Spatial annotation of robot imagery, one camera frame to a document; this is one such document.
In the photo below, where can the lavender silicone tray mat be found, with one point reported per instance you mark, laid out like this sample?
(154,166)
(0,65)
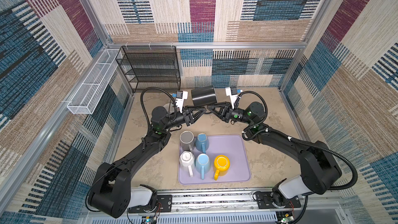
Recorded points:
(230,146)

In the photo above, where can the teal blue patterned mug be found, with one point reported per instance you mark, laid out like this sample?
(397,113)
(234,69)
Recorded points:
(202,142)

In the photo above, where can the aluminium front rail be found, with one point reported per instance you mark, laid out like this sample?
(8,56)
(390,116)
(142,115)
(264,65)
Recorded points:
(238,206)

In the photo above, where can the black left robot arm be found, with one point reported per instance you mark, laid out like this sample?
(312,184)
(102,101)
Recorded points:
(111,191)

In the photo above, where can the black mug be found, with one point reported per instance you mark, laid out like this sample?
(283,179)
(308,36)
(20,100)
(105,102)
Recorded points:
(204,96)

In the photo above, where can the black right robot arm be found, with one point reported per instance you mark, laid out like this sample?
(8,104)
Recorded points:
(318,168)

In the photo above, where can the black wire mesh shelf rack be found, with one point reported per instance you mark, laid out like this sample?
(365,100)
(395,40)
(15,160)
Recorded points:
(150,66)

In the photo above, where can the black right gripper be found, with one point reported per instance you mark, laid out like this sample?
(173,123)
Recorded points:
(226,112)

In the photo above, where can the light blue mug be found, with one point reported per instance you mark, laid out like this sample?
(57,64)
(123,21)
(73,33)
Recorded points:
(202,165)

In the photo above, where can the grey mug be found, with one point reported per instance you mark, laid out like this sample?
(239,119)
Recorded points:
(187,142)

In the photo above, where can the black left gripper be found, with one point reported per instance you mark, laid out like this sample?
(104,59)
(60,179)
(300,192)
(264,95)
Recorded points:
(188,117)

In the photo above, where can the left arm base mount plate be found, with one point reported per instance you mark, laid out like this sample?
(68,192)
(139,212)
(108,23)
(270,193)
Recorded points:
(162,204)

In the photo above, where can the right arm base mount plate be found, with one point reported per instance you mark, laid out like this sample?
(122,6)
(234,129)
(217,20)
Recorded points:
(273,200)

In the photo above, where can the white wire mesh basket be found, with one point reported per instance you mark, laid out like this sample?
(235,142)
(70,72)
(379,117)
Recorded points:
(89,93)

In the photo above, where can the lavender purple mug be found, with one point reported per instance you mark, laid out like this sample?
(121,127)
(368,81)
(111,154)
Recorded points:
(169,107)

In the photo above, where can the yellow mug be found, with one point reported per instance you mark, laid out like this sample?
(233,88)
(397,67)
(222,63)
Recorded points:
(221,166)

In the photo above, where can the white mug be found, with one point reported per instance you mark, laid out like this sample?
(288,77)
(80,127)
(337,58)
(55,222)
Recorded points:
(187,162)

